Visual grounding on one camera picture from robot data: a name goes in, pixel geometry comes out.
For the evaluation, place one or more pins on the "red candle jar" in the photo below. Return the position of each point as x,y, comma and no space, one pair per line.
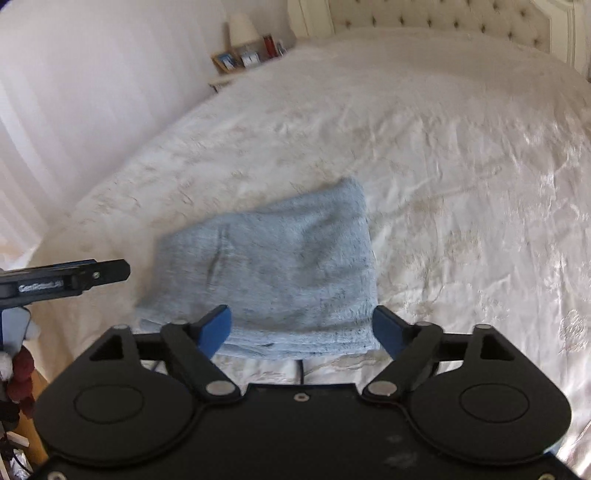
268,46

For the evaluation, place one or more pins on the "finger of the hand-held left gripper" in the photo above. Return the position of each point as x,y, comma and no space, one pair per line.
111,271

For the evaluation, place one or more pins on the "cream tufted headboard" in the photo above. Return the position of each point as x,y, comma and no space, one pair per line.
438,23

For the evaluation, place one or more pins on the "small white desk clock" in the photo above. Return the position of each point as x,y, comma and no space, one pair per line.
249,57

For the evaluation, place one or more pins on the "grey-blue speckled pants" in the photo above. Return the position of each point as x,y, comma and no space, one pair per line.
277,267

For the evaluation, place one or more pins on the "white shade table lamp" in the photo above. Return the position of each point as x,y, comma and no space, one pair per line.
242,28

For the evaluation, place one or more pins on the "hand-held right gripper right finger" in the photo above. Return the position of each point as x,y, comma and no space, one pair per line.
388,330

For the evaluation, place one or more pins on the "wooden photo frame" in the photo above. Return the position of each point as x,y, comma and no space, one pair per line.
225,62

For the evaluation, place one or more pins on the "cream nightstand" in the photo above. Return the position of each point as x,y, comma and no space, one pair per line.
231,76

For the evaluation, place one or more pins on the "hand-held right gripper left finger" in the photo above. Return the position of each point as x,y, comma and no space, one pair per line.
217,330

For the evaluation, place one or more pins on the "dark red fuzzy cloth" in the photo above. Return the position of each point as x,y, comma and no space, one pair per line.
22,374

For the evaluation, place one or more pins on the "bed with white floral bedspread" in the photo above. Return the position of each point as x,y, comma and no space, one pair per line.
415,161

